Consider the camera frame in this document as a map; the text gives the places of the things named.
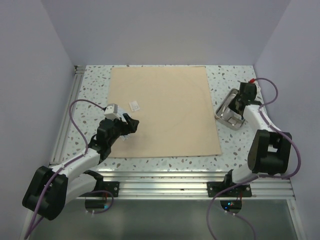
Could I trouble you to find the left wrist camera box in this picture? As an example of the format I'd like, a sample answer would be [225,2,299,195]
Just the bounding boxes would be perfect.
[104,103,121,121]

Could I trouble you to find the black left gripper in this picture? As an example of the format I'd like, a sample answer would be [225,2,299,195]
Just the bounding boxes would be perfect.
[107,113,139,146]

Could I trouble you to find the long white printed packet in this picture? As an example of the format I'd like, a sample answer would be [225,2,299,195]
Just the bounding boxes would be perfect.
[117,106,127,119]

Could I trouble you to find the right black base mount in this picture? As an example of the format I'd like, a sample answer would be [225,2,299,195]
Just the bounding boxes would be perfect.
[206,181,252,198]

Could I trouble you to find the stainless steel tray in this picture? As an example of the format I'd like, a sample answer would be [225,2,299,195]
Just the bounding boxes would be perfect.
[215,88,245,131]

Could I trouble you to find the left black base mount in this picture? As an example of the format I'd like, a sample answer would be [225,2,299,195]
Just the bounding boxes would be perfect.
[93,181,120,198]

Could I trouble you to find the clear packet near left gripper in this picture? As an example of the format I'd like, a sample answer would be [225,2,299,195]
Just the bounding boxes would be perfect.
[120,134,130,141]

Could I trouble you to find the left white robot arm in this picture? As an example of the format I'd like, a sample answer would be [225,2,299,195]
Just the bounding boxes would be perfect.
[22,113,140,220]

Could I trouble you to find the aluminium frame rails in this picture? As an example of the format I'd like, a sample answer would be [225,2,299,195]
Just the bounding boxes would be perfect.
[49,66,295,202]

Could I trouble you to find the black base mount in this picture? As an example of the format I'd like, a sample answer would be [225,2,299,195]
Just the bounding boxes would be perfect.
[206,181,252,198]
[93,181,120,198]

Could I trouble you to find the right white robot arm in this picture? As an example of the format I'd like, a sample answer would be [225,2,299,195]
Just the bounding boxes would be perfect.
[222,82,292,197]

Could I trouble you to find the beige cloth mat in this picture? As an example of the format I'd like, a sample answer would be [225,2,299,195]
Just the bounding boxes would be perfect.
[107,66,222,158]

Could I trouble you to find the red cable connector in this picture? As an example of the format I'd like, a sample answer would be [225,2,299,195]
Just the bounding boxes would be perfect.
[248,78,256,84]

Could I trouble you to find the small white sachet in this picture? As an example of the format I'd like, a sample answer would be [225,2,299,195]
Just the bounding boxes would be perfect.
[129,101,140,112]

